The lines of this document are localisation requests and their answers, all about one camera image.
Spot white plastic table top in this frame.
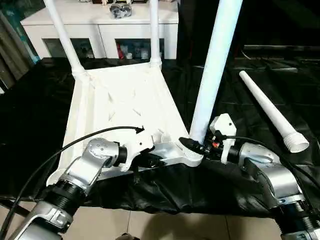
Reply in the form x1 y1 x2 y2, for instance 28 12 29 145
46 62 205 187

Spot white plastic table leg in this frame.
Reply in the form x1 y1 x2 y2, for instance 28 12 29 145
183 0 244 161
149 0 163 70
238 70 310 153
42 0 88 81

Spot red toy figure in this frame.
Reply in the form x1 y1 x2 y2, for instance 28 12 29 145
116 42 125 60

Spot black low shelf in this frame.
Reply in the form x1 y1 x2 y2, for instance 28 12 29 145
242 44 320 60

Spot white cabinet with glass doors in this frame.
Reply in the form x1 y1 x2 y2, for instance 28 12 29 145
20 0 180 60

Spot black work mat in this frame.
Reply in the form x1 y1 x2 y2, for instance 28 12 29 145
0 56 320 218

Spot black metal folding stand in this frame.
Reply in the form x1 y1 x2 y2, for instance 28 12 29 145
0 197 26 218

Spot clear bag of dark parts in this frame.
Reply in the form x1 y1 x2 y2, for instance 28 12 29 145
109 3 133 20

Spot grey curtain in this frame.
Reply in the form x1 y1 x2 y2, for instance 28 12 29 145
0 9 41 88

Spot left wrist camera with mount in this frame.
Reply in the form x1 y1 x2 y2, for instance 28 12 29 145
119 131 157 173

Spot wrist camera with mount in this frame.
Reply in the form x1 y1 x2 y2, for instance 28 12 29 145
209 113 237 165
119 131 157 173

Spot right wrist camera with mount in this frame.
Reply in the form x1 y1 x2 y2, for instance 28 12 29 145
209 113 237 165

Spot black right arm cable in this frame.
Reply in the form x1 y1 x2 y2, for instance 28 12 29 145
219 134 320 201

